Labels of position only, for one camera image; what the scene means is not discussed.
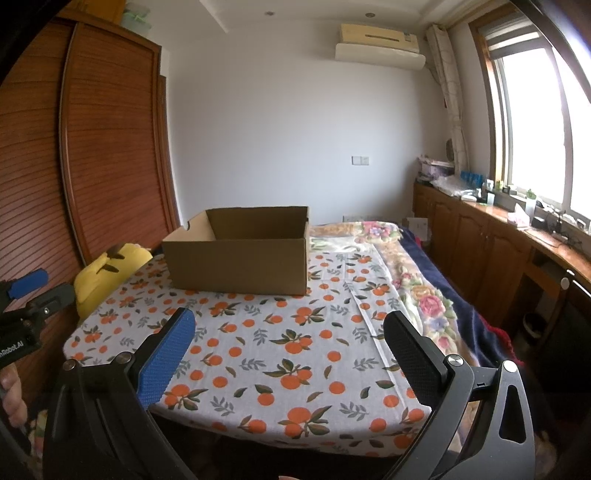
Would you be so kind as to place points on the wooden framed window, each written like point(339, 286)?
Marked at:
point(526, 124)

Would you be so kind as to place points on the clear plastic bag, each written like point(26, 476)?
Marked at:
point(449, 187)

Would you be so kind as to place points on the wooden cabinet counter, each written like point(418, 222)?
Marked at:
point(480, 244)

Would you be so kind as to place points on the row of blue bottles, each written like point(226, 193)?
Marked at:
point(471, 177)

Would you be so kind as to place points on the round dark hanging object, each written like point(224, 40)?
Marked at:
point(449, 148)

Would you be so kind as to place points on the patterned white curtain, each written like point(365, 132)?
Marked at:
point(450, 92)

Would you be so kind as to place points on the stack of pale boxes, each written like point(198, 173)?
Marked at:
point(436, 167)

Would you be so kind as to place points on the yellow plush toy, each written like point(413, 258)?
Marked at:
point(106, 277)

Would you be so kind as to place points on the brown wooden slatted wardrobe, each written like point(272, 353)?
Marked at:
point(111, 138)

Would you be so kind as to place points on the white wall air conditioner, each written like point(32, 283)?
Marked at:
point(381, 53)

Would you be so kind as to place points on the white wall switch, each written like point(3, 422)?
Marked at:
point(360, 160)

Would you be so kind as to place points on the white tissue pack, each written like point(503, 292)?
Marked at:
point(519, 217)

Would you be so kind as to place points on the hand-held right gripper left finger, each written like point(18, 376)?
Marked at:
point(166, 360)

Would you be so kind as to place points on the floral navy blanket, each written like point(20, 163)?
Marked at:
point(429, 295)

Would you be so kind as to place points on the person's left hand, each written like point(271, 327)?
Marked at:
point(11, 392)

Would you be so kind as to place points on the green storage box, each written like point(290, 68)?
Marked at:
point(136, 17)

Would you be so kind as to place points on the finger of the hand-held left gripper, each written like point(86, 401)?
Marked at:
point(30, 281)
point(53, 300)

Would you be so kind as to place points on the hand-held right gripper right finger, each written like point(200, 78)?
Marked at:
point(411, 355)

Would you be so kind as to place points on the white wall outlet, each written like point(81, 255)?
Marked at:
point(354, 217)

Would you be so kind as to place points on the dark waste bin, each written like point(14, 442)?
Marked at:
point(535, 328)

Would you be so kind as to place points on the brown cardboard box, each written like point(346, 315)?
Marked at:
point(240, 265)

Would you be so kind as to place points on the orange fruit print tablecloth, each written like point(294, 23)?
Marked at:
point(258, 350)

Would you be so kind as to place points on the white paper bag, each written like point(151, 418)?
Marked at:
point(418, 230)

